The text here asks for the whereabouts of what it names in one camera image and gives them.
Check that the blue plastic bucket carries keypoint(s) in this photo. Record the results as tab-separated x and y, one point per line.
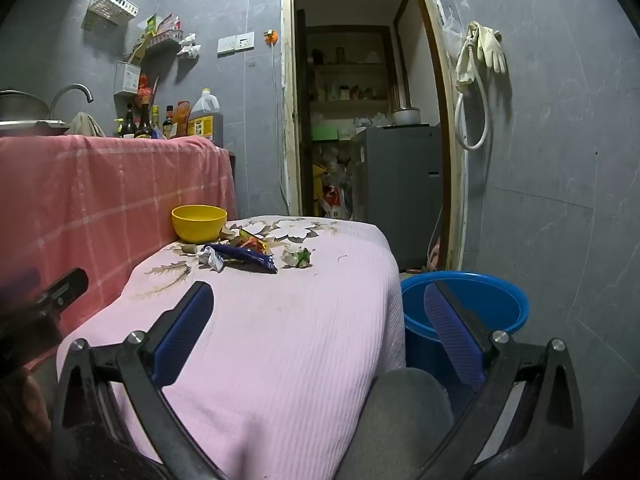
500	305

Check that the pink object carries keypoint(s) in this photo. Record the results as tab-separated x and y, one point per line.
434	256

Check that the white utensil holder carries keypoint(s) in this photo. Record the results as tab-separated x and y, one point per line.
126	79

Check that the metal faucet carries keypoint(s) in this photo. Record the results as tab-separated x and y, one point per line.
70	88

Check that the yellow seasoning bottle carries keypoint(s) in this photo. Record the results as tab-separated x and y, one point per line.
156	121

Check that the metal cooking pot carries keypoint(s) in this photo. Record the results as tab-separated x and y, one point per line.
20	105

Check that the wall shelf with packets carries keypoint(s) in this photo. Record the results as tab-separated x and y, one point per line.
165	37

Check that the green and white wrapper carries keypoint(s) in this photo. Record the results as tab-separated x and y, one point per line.
299	257

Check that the cream rubber gloves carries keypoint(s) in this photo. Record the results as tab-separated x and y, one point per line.
487	45

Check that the green box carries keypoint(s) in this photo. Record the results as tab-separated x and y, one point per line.
325	133

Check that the wooden door frame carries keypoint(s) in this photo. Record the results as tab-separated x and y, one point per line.
287	110

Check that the red utensil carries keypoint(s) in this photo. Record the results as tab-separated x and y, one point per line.
144	87

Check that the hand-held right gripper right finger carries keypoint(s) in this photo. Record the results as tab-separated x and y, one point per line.
452	340

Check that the small metal pot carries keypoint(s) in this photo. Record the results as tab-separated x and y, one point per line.
406	116

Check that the white wall outlet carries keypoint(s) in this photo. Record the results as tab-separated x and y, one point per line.
236	43

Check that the silver cooktop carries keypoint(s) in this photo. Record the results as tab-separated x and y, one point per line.
30	126

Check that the orange wall hook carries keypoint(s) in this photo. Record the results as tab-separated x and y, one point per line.
271	37

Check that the dark sauce bottle red cap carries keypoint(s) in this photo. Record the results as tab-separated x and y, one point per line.
168	122

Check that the yellow bag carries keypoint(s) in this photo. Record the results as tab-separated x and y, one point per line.
319	180

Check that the pink floral blanket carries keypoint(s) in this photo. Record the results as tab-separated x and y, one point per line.
280	350

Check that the person's left hand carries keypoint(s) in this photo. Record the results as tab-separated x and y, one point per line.
30	400

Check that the red and white bag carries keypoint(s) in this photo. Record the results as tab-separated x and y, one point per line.
332	200

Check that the yellow bowl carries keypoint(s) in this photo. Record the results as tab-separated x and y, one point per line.
200	227

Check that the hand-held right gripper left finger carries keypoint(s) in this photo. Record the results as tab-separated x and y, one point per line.
182	332

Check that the white hanging rag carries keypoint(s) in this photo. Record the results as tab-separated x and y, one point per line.
189	46

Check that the orange snack wrapper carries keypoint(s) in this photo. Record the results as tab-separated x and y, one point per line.
252	244

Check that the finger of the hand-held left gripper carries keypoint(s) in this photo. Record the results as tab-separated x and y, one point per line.
65	287
20	280

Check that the orange sauce pouch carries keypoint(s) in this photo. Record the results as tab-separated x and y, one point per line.
183	117

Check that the wooden storage shelf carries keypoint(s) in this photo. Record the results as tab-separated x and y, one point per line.
345	66

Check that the white wall basket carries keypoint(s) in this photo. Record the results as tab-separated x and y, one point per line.
110	7

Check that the large cooking oil jug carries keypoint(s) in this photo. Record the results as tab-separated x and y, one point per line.
205	120

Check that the beige rag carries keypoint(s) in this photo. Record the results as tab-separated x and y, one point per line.
85	125

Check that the blue snack wrapper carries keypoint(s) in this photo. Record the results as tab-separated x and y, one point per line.
250	258

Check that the pink plaid cloth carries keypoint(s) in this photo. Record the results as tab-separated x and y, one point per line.
100	195

